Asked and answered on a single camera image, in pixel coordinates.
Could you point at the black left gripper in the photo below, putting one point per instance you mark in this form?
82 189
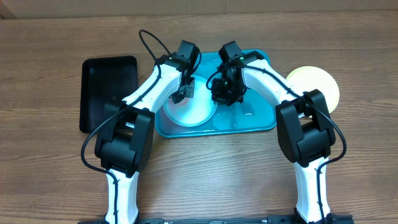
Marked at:
189 93

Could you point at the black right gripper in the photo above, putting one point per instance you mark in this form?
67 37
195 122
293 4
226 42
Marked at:
221 98

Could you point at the light blue plate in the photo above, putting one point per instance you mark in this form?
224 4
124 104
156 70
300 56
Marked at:
193 111

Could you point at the yellow plate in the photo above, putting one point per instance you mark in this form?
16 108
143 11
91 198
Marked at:
309 78

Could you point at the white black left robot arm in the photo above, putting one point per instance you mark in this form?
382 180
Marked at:
124 139

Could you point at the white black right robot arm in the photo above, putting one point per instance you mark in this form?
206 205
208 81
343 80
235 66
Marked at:
305 131

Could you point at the teal plastic tray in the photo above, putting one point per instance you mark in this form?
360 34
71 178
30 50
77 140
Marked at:
253 114

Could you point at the black plastic tray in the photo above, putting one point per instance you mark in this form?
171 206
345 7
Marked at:
104 80

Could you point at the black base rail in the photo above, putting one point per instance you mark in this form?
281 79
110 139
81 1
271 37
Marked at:
271 219

